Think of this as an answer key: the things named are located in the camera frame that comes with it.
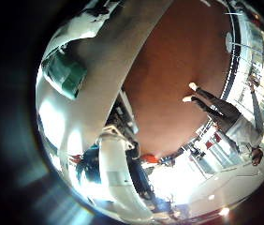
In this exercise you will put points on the orange object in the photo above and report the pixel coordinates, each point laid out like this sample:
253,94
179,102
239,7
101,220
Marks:
150,158

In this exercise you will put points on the person in dark trousers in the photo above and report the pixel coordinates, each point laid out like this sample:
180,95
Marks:
231,115

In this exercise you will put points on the white round disc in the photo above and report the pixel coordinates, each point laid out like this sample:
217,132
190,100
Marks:
228,42

